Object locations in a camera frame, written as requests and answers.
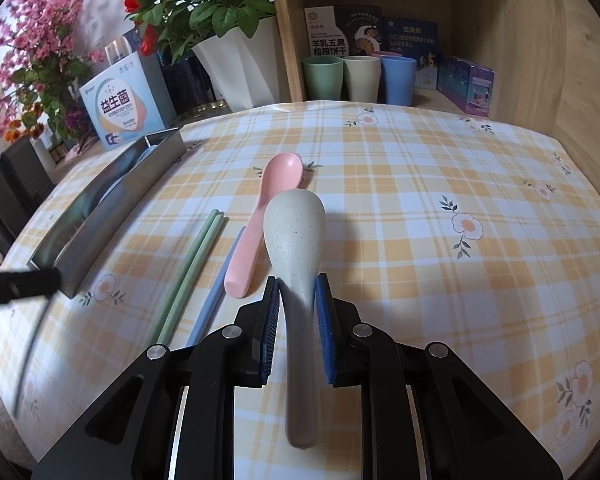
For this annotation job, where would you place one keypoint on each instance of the beige cup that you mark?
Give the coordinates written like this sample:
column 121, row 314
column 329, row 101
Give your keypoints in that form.
column 362, row 80

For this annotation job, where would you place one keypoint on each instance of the beige speckled spoon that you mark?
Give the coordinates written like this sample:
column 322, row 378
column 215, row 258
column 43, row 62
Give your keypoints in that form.
column 292, row 230

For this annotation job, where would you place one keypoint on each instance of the blue chopstick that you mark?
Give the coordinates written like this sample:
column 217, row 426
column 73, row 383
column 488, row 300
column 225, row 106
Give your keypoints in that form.
column 220, row 280

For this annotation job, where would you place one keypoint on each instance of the black chair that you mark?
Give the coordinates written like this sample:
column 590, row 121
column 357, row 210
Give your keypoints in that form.
column 20, row 185

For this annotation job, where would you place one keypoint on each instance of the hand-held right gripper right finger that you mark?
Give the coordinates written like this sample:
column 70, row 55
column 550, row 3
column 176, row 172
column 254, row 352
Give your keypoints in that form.
column 325, row 330

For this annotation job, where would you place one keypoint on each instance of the wooden shelf unit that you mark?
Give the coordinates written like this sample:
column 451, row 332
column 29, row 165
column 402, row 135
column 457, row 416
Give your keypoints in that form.
column 505, row 10

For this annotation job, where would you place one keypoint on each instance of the metal utensil tray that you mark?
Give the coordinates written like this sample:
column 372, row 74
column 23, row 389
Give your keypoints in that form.
column 130, row 195

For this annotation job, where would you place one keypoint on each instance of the blue illustrated box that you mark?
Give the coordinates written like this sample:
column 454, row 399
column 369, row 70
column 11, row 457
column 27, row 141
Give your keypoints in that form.
column 412, row 40

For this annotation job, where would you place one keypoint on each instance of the dark blue patterned box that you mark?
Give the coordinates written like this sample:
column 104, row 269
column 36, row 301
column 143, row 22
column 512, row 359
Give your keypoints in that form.
column 185, row 85

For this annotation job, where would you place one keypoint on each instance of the white supplement box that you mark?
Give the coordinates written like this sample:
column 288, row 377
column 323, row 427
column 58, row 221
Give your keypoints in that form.
column 125, row 105

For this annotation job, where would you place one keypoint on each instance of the red rose plant white pot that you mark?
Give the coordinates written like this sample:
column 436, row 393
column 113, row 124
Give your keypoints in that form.
column 245, row 70

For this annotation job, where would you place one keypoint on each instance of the dark box with moon print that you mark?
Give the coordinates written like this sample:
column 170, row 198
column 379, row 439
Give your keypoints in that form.
column 365, row 27

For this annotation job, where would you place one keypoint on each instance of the pink spoon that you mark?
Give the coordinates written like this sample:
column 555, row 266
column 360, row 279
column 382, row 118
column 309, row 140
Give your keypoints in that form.
column 280, row 170

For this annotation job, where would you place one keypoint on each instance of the white and black biscuit box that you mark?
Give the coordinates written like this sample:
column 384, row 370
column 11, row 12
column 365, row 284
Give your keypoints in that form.
column 325, row 30

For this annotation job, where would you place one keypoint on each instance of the green cup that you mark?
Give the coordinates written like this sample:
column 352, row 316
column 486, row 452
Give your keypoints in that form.
column 322, row 80

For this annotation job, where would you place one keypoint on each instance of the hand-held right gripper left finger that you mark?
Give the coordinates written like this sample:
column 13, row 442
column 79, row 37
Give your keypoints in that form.
column 271, row 330

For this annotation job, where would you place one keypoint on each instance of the blue cup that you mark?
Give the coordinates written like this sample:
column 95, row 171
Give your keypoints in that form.
column 400, row 82

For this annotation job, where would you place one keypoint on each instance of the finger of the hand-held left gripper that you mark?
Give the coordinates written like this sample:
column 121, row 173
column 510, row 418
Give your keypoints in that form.
column 20, row 285

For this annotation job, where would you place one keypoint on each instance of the pink cup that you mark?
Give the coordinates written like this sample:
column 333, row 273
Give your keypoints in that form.
column 385, row 54

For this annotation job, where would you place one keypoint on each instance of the purple box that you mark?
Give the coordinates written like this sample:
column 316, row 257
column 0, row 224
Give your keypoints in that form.
column 472, row 90

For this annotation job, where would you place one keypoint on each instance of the pink blossom bouquet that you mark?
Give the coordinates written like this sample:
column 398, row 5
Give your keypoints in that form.
column 45, row 35

